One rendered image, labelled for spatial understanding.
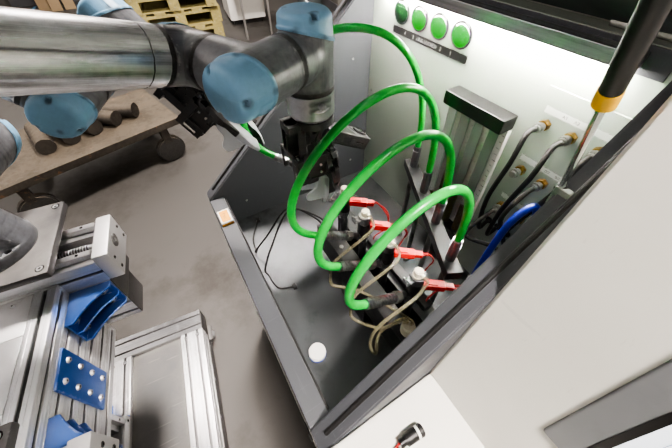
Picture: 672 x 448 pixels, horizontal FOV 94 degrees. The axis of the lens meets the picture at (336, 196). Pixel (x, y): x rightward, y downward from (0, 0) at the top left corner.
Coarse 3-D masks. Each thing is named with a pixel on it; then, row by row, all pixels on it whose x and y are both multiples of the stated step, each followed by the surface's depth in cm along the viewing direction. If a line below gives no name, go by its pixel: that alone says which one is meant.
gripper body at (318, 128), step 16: (288, 128) 49; (304, 128) 49; (320, 128) 50; (288, 144) 52; (304, 144) 52; (288, 160) 58; (304, 160) 53; (320, 160) 54; (336, 160) 56; (320, 176) 57
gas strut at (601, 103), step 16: (640, 0) 20; (656, 0) 19; (640, 16) 20; (656, 16) 20; (624, 32) 22; (640, 32) 21; (656, 32) 21; (624, 48) 22; (640, 48) 22; (624, 64) 23; (608, 80) 25; (624, 80) 24; (608, 96) 26; (608, 112) 27; (592, 128) 30; (576, 160) 34; (560, 192) 40
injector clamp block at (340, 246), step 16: (320, 224) 80; (352, 224) 79; (336, 240) 76; (352, 240) 79; (336, 256) 75; (352, 256) 73; (352, 272) 70; (368, 272) 70; (368, 288) 67; (400, 288) 67; (400, 304) 68; (416, 304) 64; (416, 320) 64; (384, 336) 66; (400, 336) 60
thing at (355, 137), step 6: (330, 126) 54; (348, 126) 59; (324, 132) 53; (342, 132) 54; (348, 132) 56; (354, 132) 58; (360, 132) 58; (336, 138) 54; (342, 138) 55; (348, 138) 56; (354, 138) 57; (360, 138) 58; (366, 138) 58; (342, 144) 56; (348, 144) 57; (354, 144) 58; (360, 144) 59; (366, 144) 59
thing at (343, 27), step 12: (336, 24) 52; (348, 24) 52; (360, 24) 52; (384, 36) 54; (396, 36) 54; (408, 48) 56; (408, 60) 57; (420, 72) 59; (420, 84) 61; (420, 96) 63; (420, 108) 65; (420, 120) 67; (420, 144) 72
